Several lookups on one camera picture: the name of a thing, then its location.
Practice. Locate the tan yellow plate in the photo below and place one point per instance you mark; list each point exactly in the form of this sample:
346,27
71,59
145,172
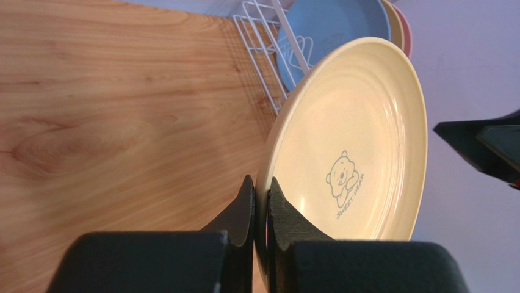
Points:
396,26

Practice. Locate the pink plate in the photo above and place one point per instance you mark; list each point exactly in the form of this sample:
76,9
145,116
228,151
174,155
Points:
408,37

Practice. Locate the white wire dish rack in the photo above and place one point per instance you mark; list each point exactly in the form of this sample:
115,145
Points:
271,43

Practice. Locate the blue plate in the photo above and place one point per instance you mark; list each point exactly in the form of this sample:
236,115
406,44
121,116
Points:
330,24

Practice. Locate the cream yellow plate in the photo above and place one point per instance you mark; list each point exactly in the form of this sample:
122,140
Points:
349,147

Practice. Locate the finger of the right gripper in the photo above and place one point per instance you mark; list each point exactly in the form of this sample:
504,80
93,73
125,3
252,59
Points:
491,146

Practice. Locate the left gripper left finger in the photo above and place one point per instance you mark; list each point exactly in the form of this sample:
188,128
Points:
236,224

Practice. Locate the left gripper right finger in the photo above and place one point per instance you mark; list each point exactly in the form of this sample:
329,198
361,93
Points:
285,226

